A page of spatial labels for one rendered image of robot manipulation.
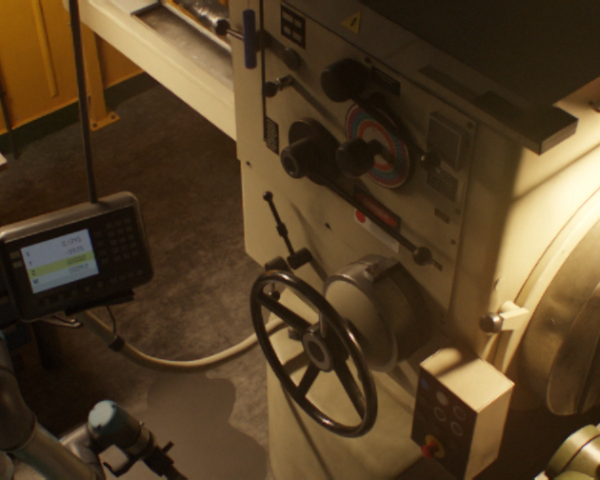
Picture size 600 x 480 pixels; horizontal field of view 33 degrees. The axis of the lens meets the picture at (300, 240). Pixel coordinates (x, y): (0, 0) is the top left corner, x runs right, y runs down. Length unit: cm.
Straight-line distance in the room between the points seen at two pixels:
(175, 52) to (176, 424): 129
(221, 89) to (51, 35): 177
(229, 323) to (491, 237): 216
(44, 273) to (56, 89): 233
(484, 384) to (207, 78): 136
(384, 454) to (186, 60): 125
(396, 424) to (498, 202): 119
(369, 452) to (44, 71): 251
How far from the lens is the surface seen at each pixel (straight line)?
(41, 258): 239
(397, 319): 200
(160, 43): 309
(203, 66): 295
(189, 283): 400
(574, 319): 198
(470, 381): 195
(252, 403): 360
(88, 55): 464
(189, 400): 363
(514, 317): 192
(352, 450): 278
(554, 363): 204
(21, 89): 458
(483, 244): 182
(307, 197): 220
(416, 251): 187
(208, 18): 295
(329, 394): 286
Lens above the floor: 286
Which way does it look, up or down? 44 degrees down
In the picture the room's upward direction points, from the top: straight up
